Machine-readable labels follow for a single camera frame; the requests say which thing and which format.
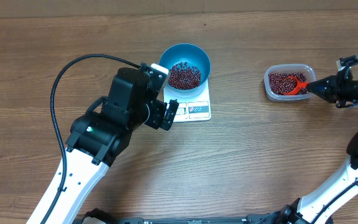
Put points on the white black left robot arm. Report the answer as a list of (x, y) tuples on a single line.
[(100, 135)]

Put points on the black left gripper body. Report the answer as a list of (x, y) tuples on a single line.
[(156, 114)]

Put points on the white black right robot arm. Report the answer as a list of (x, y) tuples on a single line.
[(319, 206)]

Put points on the clear plastic food container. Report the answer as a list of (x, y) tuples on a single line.
[(306, 70)]

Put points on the white digital kitchen scale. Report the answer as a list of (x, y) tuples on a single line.
[(194, 104)]

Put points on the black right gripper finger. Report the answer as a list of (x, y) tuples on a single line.
[(323, 94), (323, 83)]

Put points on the red beans in bowl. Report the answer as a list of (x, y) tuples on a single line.
[(184, 76)]

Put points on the red adzuki beans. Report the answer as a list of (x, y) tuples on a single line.
[(281, 83)]

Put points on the orange measuring scoop blue handle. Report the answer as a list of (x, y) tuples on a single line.
[(298, 87)]

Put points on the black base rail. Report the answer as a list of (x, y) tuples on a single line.
[(99, 216)]

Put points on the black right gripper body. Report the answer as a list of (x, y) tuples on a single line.
[(352, 91)]

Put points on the blue plastic bowl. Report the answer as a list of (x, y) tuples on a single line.
[(187, 53)]

